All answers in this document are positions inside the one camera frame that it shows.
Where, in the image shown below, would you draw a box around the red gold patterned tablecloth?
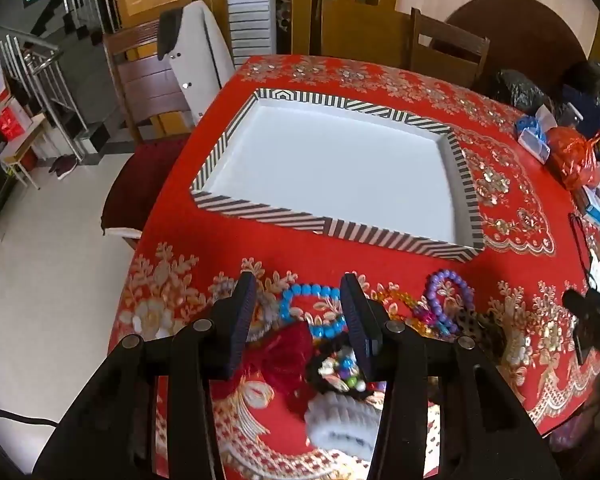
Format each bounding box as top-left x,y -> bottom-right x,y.
107,54 -> 600,480

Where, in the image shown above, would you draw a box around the purple bead bracelet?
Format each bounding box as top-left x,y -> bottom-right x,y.
426,269 -> 476,332

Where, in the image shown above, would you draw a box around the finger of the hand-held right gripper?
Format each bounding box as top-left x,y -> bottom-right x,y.
561,288 -> 600,367

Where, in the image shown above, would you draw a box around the blue bead bracelet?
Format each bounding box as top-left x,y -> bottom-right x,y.
279,283 -> 348,339

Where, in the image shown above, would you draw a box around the white coat with dark collar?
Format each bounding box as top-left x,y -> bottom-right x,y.
157,1 -> 236,126

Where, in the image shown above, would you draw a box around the amber bead bracelet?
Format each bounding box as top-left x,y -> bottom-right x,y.
374,286 -> 427,332

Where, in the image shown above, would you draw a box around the red satin bow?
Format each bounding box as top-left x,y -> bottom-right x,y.
245,322 -> 316,411

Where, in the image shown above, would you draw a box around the dark red seat cushion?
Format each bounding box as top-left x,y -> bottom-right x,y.
101,136 -> 193,238

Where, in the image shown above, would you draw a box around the round brown table top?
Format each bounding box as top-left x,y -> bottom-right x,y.
442,0 -> 588,91

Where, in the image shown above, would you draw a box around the dark wooden chair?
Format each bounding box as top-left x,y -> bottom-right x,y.
102,20 -> 196,143

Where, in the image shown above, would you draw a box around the red bag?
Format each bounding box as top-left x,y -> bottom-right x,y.
0,105 -> 31,142

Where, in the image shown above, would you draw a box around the grey hair tie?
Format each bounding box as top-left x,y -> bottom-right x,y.
250,290 -> 287,343

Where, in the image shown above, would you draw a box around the orange plastic bag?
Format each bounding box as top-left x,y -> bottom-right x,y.
547,126 -> 600,191

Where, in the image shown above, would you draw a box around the white slatted panel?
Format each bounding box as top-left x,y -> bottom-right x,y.
225,0 -> 276,67

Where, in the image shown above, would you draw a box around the black scrunchie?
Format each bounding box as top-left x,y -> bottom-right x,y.
307,342 -> 381,402

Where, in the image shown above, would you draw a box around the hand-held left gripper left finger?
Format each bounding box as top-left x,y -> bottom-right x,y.
32,271 -> 258,480

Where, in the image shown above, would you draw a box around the dark slippers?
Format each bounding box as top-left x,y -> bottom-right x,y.
47,155 -> 81,181

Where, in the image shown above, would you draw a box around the black plastic bag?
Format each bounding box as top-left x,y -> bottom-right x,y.
490,67 -> 548,116

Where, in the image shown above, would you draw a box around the white fluffy scrunchie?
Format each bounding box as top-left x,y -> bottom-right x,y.
304,392 -> 381,461

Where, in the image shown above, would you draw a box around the small white table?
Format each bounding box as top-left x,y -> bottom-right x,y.
0,115 -> 48,191

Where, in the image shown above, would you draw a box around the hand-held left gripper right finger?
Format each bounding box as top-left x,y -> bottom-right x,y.
340,272 -> 561,480

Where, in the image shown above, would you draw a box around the leopard print scrunchie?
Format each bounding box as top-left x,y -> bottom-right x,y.
457,310 -> 507,361

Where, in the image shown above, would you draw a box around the yellow wooden boards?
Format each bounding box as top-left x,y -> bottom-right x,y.
290,0 -> 412,69

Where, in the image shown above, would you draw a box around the blue and white packet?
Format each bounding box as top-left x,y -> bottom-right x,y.
516,114 -> 554,163

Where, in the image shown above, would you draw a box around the thin black cable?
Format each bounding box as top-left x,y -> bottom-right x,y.
568,212 -> 600,292

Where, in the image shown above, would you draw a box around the light wooden chair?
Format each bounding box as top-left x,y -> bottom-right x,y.
410,7 -> 491,92

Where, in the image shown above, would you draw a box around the metal stair railing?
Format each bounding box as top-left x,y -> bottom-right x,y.
0,0 -> 121,157

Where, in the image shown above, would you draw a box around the multicoloured bead bracelet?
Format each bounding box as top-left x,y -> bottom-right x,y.
320,352 -> 368,393

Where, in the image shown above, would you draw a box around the black white striped tray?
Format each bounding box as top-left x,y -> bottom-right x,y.
190,88 -> 486,264

